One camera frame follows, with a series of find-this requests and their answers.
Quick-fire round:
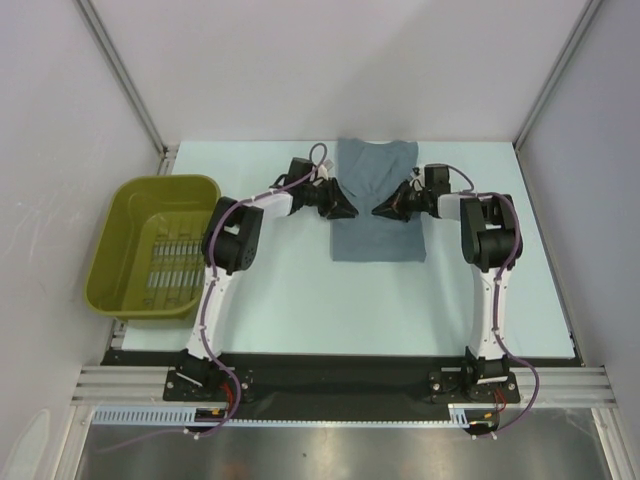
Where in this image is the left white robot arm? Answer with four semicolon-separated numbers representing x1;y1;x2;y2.
175;157;358;400

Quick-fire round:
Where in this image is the white cable duct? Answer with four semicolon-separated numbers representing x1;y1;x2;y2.
92;404;495;430

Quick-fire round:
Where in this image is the right aluminium corner post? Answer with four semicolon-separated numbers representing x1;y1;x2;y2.
513;0;605;153

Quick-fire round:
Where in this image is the left aluminium corner post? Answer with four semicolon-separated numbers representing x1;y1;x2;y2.
73;0;167;157

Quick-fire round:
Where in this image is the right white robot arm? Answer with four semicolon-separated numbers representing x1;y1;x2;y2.
372;181;522;401

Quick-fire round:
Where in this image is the aluminium frame rail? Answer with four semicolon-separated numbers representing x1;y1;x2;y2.
71;366;617;408

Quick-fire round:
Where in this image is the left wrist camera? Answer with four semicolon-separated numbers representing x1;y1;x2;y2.
315;159;334;182

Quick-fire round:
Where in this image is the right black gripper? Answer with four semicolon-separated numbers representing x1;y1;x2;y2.
373;180;432;222

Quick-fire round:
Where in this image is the aluminium corner post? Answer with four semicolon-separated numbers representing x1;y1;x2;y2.
73;0;167;157
513;0;605;153

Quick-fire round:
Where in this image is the olive green plastic basket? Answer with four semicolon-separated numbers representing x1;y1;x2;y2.
84;175;221;322

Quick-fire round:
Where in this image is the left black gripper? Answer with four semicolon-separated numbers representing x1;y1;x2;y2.
301;178;358;220

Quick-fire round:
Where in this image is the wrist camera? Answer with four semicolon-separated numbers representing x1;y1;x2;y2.
409;164;451;197
315;159;334;182

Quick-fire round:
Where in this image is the blue-grey t shirt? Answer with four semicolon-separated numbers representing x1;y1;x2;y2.
330;138;426;263

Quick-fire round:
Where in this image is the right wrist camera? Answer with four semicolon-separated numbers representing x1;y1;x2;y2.
409;164;451;197

